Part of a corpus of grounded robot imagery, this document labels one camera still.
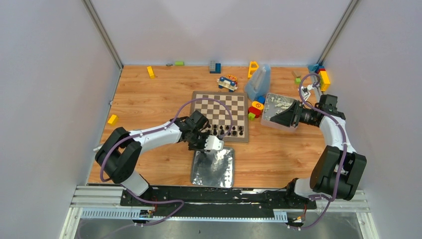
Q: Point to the translucent blue plastic container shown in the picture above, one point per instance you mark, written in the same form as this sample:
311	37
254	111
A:
259	84

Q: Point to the wooden brown block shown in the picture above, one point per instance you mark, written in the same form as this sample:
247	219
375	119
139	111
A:
296	74

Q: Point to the wooden chessboard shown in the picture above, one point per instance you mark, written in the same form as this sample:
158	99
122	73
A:
223	108

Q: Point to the blue grey block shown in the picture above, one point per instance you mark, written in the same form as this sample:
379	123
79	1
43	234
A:
214	67

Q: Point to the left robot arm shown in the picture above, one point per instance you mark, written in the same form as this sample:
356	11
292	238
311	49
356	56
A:
118	156

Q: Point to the red yellow blue block toy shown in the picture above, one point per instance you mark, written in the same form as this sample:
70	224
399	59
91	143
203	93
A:
256	109

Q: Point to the colourful toy car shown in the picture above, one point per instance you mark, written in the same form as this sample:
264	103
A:
229	82

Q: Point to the yellow triangular frame toy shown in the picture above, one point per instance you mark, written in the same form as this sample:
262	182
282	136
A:
252	68

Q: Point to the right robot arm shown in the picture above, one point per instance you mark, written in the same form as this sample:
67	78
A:
339	169

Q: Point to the silver tray black pieces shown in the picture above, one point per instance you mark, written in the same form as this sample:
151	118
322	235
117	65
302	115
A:
213	169

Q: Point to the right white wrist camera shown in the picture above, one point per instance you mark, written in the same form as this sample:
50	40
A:
305	92

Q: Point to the yellow block far left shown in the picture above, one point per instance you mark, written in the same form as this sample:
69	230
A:
151	72

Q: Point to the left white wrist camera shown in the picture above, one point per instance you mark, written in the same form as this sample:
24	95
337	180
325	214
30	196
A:
213	143

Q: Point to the silver tray white pieces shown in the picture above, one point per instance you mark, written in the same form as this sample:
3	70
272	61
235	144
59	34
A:
275	104

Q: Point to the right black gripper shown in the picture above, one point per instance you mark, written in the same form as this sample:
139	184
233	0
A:
290	116

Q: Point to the yellow block left edge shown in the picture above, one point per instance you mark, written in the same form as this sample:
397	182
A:
113	119

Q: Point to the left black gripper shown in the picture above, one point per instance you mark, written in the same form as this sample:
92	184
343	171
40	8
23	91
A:
198	142

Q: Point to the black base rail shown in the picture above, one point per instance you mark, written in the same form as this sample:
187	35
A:
201	203

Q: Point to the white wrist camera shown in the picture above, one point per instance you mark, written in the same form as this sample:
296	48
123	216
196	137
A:
305	92
213	143

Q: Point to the yellow red blue brick stack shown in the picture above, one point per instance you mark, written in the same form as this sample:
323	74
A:
324	78

